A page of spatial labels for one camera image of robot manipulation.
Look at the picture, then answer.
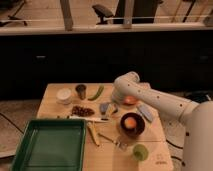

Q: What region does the blue sponge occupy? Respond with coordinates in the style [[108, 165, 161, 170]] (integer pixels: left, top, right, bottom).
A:
[[99, 102, 109, 115]]

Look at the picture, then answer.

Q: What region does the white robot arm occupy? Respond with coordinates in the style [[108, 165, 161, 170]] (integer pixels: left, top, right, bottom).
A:
[[111, 71, 213, 171]]

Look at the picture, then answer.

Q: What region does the green plastic tray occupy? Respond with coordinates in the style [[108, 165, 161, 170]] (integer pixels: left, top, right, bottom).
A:
[[10, 119, 86, 171]]

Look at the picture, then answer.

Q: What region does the orange bowl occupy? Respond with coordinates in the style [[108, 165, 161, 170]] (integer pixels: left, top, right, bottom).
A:
[[123, 96, 138, 105]]

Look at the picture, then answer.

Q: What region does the green pea pod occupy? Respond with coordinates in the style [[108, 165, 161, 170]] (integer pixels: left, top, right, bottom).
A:
[[88, 85, 104, 101]]

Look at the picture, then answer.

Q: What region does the dark bowl with egg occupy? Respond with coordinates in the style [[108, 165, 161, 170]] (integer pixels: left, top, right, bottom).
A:
[[120, 112, 145, 138]]

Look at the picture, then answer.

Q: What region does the metal cup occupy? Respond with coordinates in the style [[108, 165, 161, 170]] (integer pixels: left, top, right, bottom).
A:
[[75, 84, 86, 100]]

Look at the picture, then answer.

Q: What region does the grey blue cloth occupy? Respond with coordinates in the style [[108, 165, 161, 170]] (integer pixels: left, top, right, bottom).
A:
[[137, 104, 154, 123]]

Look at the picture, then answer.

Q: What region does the metal fork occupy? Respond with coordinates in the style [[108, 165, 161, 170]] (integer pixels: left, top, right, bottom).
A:
[[98, 133, 128, 150]]

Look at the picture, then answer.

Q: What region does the white cup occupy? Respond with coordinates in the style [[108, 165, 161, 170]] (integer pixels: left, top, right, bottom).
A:
[[56, 88, 71, 105]]

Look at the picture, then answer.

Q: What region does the green plastic cup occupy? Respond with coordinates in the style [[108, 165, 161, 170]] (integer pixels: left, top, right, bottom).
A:
[[133, 144, 149, 161]]

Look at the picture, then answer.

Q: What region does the dark cabinet counter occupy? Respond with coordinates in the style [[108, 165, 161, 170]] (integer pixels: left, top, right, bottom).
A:
[[0, 30, 213, 100]]

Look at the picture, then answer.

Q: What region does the black office chair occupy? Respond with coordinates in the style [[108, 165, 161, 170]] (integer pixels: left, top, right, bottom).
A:
[[92, 4, 113, 24]]

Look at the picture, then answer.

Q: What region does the white handled knife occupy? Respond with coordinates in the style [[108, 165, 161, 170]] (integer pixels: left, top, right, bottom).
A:
[[68, 116, 109, 123]]

